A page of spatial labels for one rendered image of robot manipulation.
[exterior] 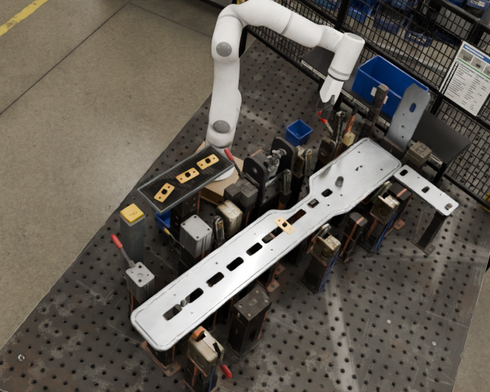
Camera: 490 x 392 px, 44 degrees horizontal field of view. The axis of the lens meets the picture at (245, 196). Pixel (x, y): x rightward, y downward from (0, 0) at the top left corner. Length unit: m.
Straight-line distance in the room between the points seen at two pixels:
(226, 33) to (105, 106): 2.10
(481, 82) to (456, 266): 0.83
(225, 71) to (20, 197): 1.80
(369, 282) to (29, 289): 1.77
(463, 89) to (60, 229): 2.26
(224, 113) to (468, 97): 1.11
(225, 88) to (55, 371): 1.25
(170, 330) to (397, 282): 1.10
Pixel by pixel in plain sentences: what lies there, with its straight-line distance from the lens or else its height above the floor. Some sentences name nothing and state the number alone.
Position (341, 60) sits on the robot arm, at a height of 1.54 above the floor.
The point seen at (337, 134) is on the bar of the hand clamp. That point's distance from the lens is 2.62.
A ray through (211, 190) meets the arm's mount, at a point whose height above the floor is 0.79.
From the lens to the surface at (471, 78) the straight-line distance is 2.85.
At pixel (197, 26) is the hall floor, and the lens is 4.92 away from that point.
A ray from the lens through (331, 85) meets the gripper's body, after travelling 2.33.
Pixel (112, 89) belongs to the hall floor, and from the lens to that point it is 4.35.
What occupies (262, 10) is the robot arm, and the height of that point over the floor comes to 1.68.
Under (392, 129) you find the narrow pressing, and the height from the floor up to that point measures 1.06.
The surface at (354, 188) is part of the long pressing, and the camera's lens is 2.61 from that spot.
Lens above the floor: 2.93
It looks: 52 degrees down
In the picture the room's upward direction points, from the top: 11 degrees clockwise
